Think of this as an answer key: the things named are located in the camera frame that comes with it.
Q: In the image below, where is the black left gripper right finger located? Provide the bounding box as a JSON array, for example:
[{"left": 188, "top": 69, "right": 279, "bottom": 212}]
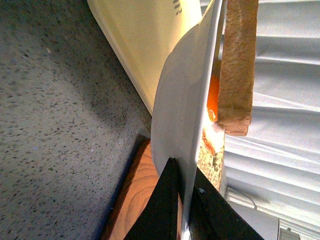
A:
[{"left": 188, "top": 169, "right": 262, "bottom": 240}]

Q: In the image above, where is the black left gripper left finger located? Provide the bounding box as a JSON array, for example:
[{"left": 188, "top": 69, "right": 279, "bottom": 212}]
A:
[{"left": 124, "top": 158, "right": 180, "bottom": 240}]

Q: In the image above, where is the white round plate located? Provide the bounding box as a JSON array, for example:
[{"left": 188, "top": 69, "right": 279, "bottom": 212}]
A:
[{"left": 151, "top": 0, "right": 224, "bottom": 240}]

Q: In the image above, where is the bread slice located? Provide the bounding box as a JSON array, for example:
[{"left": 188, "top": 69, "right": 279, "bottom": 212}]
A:
[
  {"left": 197, "top": 146, "right": 225, "bottom": 191},
  {"left": 218, "top": 0, "right": 259, "bottom": 137}
]

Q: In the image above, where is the wooden cutting board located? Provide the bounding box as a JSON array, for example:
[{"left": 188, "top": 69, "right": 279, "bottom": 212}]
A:
[{"left": 100, "top": 139, "right": 182, "bottom": 240}]

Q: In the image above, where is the grey pleated curtain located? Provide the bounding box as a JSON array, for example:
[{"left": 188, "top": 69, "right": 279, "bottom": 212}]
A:
[{"left": 224, "top": 0, "right": 320, "bottom": 240}]

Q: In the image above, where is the fried egg toy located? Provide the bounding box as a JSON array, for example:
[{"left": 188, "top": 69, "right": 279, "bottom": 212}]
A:
[{"left": 202, "top": 72, "right": 225, "bottom": 155}]

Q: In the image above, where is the yellow bear tray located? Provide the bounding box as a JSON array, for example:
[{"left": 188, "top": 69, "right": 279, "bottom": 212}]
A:
[{"left": 87, "top": 0, "right": 214, "bottom": 113}]

